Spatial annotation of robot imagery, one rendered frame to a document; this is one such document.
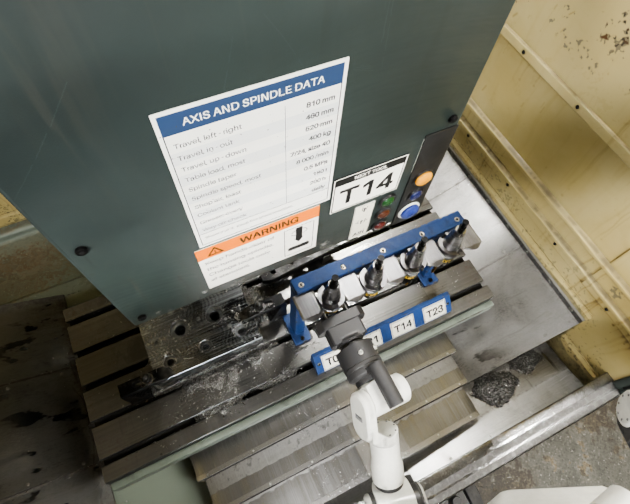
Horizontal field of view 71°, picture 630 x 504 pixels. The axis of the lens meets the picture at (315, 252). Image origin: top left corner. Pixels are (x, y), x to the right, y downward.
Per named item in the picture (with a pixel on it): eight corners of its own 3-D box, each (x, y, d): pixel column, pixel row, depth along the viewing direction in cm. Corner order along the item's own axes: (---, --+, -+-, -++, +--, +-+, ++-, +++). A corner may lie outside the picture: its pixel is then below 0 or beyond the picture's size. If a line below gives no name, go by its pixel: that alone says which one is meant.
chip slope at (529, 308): (542, 343, 162) (584, 320, 138) (375, 431, 145) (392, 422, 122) (415, 163, 197) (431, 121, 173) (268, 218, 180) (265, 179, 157)
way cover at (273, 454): (481, 413, 149) (501, 406, 135) (227, 554, 128) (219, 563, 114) (433, 334, 161) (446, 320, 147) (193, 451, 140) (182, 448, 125)
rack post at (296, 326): (312, 339, 129) (318, 303, 103) (295, 346, 128) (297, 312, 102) (298, 309, 133) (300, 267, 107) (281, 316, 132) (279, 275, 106)
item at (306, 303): (326, 316, 100) (326, 315, 100) (305, 326, 99) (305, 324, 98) (312, 290, 103) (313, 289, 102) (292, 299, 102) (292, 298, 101)
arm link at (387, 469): (402, 423, 102) (409, 493, 107) (359, 433, 101) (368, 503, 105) (420, 453, 92) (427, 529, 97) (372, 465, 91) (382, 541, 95)
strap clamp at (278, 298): (286, 315, 132) (286, 296, 119) (245, 333, 129) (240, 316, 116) (282, 305, 134) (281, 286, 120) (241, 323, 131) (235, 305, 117)
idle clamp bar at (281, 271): (338, 255, 142) (340, 246, 136) (265, 292, 135) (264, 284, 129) (329, 243, 144) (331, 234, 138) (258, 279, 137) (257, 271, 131)
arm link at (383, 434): (380, 373, 99) (386, 425, 102) (347, 388, 95) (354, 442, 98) (399, 384, 93) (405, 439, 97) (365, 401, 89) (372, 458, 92)
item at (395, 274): (409, 279, 106) (409, 278, 105) (389, 288, 104) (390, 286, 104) (394, 255, 108) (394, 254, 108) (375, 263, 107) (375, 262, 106)
